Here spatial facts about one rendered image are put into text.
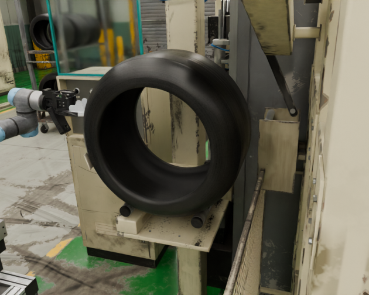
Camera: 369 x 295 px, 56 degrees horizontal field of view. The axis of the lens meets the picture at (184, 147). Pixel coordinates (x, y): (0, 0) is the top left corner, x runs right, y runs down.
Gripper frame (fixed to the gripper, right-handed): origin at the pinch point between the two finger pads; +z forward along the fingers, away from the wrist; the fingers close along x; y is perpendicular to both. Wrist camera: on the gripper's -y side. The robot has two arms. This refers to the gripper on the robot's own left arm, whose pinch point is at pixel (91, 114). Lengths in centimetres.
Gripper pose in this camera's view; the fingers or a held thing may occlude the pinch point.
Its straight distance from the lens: 136.2
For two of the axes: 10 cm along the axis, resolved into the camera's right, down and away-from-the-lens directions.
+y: 0.6, -9.2, -3.8
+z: 9.5, 1.8, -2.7
